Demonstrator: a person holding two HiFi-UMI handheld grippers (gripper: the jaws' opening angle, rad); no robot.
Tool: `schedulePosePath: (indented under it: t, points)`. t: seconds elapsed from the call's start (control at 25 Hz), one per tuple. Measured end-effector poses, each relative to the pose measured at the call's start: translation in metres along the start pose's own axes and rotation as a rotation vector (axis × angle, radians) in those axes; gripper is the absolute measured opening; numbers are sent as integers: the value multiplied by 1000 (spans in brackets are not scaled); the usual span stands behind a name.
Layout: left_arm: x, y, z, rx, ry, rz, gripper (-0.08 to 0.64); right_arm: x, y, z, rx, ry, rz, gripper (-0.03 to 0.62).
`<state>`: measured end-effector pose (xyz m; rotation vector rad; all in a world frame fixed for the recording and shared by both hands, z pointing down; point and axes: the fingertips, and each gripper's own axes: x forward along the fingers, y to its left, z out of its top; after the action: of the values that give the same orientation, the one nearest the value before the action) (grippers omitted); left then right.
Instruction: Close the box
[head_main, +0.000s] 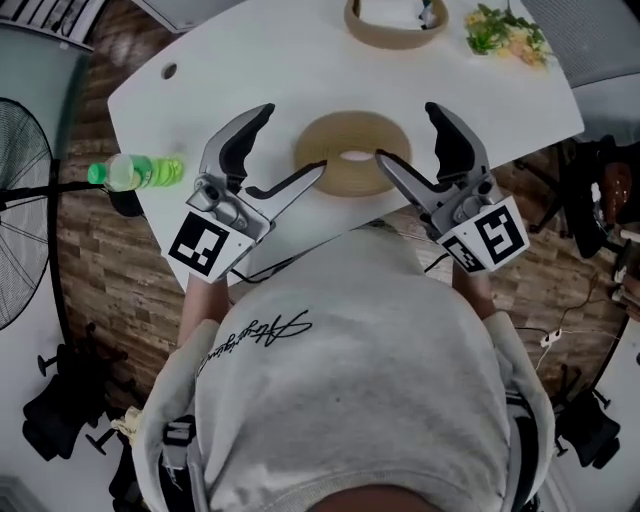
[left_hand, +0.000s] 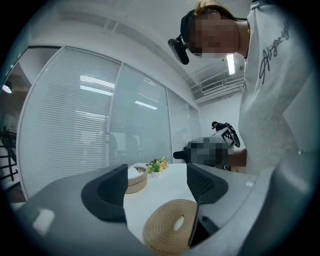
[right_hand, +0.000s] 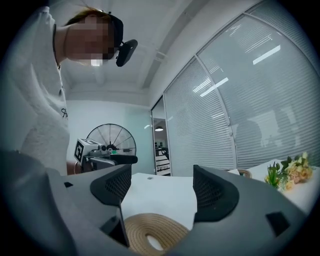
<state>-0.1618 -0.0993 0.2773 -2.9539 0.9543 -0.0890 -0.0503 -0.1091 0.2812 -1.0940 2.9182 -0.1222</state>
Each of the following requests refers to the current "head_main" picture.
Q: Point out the person's left forearm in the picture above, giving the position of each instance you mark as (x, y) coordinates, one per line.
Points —
(205, 305)

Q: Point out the white power strip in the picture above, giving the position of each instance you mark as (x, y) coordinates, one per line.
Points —
(551, 338)

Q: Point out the person's right forearm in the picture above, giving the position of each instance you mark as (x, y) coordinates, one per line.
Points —
(472, 292)

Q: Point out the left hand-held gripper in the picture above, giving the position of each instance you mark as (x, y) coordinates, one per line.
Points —
(235, 220)

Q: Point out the artificial yellow flower plant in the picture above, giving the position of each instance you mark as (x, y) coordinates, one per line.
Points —
(502, 32)

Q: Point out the round beige box lid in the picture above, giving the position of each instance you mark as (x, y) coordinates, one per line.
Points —
(325, 132)

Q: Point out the grey mesh office chair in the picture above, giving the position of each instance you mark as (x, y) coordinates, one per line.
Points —
(585, 35)

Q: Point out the white paper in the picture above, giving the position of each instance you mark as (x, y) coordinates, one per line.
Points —
(387, 12)

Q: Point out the black standing fan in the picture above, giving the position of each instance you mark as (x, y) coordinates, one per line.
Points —
(20, 210)

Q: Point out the black office chair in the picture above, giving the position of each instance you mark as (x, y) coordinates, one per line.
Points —
(590, 425)
(585, 200)
(60, 415)

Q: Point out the green plastic bottle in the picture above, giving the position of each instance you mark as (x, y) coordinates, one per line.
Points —
(150, 171)

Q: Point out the brown bag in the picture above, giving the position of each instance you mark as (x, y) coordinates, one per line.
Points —
(616, 190)

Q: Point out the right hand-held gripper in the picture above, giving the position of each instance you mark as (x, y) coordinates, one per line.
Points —
(480, 225)

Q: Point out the round beige box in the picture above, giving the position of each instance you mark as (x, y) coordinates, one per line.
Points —
(392, 38)

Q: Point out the person's grey sweatshirt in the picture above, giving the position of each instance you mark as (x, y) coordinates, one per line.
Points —
(350, 380)

